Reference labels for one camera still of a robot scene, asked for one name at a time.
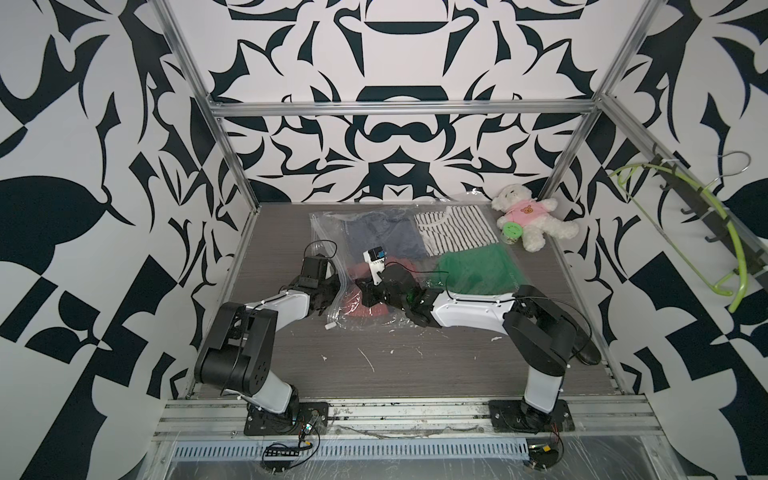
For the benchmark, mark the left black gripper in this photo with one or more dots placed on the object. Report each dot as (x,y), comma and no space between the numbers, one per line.
(337,281)

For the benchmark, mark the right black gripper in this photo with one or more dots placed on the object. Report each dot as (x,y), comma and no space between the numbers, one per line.
(367,290)

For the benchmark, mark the clear plastic vacuum bag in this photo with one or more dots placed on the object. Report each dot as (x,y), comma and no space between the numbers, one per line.
(329,238)

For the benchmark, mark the red tank top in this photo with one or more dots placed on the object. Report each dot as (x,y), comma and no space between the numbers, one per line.
(351,301)

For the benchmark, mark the blue tank top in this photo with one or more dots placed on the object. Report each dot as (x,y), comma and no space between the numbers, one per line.
(395,234)

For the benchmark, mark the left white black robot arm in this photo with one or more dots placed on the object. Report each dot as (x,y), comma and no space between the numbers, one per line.
(236,355)

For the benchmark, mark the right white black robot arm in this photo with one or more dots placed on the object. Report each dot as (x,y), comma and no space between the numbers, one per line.
(546,335)

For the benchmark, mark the black white striped shirt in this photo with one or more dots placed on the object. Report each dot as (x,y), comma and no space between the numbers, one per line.
(454,229)

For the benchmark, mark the green folded garment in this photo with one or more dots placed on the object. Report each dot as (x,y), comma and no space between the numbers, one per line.
(489,270)

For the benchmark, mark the white teddy bear pink shirt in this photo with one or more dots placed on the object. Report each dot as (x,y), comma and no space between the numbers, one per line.
(525,219)

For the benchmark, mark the black oval pad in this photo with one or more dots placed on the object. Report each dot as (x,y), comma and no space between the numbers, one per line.
(584,349)

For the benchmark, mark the green clothes hanger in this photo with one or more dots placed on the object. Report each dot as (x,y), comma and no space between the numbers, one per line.
(730,285)

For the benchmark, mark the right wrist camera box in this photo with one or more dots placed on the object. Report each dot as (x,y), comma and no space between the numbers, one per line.
(376,259)

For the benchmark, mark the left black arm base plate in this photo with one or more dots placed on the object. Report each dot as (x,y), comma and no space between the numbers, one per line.
(260,422)

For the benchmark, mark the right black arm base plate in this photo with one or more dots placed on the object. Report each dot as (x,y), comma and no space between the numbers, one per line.
(518,416)

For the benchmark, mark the white slotted cable duct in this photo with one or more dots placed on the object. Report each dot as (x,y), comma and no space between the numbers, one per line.
(358,449)

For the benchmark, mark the aluminium frame crossbar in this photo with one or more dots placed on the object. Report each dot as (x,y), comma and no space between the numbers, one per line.
(413,107)

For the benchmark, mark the black wall hook rack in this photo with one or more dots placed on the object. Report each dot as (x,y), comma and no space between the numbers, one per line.
(725,224)

